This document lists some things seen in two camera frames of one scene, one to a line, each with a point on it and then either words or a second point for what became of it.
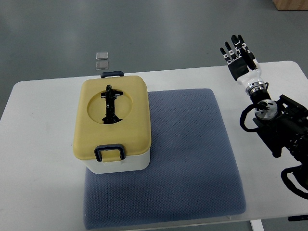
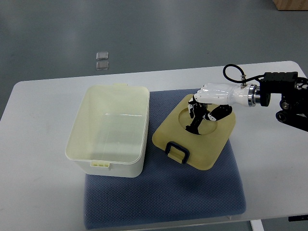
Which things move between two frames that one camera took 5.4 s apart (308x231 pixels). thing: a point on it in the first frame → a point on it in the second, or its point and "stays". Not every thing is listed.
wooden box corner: x=291 y=5 stays
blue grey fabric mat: x=193 y=172 stays
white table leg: x=257 y=225 stays
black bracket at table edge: x=297 y=218 stays
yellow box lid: x=112 y=142 → x=202 y=151
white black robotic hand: x=244 y=67 → x=214 y=101
